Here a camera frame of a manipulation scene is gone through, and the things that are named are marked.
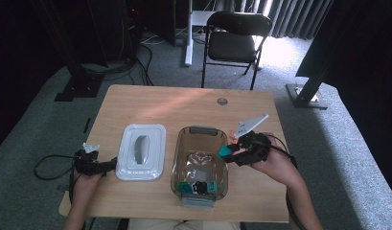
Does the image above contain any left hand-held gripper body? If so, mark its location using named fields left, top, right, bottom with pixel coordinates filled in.
left=73, top=142, right=105, bottom=177

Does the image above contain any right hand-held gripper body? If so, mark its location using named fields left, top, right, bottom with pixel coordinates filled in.
left=233, top=113, right=273, bottom=168

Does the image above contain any teal toy block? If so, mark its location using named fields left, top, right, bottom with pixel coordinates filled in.
left=178, top=181, right=193, bottom=195
left=218, top=145, right=232, bottom=160
left=206, top=180, right=219, bottom=195

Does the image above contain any transparent grey storage container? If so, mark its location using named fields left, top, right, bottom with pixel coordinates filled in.
left=170, top=126, right=230, bottom=209

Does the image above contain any white container lid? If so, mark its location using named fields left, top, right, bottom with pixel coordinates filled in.
left=115, top=123, right=168, bottom=182

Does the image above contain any black toy block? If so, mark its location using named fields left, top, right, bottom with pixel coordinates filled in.
left=191, top=181, right=208, bottom=196

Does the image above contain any person's left hand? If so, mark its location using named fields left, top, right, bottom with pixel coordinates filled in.
left=70, top=167, right=104, bottom=196

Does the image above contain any person's right hand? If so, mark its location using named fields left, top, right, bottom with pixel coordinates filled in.
left=250, top=135, right=297, bottom=187

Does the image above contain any tan paper piece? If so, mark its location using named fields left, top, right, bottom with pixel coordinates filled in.
left=58, top=191, right=73, bottom=218

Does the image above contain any black metal stand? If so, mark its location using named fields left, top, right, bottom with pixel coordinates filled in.
left=286, top=47, right=336, bottom=110
left=53, top=18, right=104, bottom=103

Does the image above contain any black folding chair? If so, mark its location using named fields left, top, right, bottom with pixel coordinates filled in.
left=201, top=11, right=274, bottom=91

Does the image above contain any black curtain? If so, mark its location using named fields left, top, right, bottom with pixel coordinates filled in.
left=295, top=0, right=392, bottom=196
left=0, top=0, right=68, bottom=154

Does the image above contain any dark equipment cabinet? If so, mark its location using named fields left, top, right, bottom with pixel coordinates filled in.
left=84, top=0, right=144, bottom=66

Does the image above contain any grey pleated curtain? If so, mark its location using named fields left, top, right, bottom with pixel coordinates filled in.
left=216, top=0, right=334, bottom=40

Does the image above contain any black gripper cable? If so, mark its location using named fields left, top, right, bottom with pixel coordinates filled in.
left=34, top=153, right=79, bottom=205
left=265, top=133, right=310, bottom=230

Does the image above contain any black floor cable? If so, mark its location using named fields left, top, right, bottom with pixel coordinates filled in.
left=135, top=43, right=155, bottom=86

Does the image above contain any white desk frame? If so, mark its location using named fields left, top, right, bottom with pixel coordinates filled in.
left=183, top=0, right=215, bottom=67

